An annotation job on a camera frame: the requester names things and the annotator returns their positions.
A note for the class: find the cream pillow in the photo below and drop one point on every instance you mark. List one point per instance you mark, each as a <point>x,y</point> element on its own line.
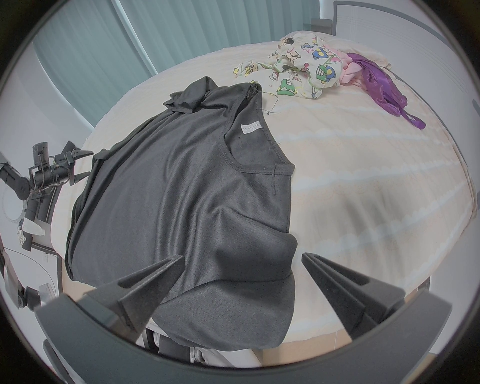
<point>377,60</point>

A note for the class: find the pink garment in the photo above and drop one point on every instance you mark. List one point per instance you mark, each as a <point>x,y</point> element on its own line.
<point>347,71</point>

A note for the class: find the grey bedside table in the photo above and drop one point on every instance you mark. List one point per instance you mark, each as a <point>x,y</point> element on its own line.
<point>322,26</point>

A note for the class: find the round white mirror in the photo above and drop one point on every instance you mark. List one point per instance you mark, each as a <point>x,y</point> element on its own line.
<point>13,204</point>

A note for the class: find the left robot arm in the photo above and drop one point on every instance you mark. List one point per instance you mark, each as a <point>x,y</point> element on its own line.
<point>17,183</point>

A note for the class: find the white cloth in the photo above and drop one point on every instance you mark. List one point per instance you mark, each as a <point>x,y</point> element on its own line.
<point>33,228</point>

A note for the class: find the white printed pyjama top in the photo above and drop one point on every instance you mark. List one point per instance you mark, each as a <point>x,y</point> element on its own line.
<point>296,67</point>

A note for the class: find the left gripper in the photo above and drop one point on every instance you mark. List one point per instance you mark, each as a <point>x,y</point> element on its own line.
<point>56,172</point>

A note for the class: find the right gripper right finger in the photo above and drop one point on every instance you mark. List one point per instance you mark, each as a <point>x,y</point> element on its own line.
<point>337,296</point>

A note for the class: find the bed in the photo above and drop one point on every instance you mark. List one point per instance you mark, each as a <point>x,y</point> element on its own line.
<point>375,168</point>

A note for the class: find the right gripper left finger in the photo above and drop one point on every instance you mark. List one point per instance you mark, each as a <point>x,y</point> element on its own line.
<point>150,296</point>

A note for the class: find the blue-green curtain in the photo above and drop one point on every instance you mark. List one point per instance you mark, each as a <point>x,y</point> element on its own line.
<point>93,56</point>
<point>225,26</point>

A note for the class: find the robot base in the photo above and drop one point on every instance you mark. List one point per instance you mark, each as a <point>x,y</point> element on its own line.
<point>197,354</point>

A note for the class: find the purple satin garment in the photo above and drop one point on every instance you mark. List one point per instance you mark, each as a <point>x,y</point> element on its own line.
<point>378,82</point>

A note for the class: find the black T-shirt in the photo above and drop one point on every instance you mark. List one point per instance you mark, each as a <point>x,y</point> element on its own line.
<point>180,187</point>

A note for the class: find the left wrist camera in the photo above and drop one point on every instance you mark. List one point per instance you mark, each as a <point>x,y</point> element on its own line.
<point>40,153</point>

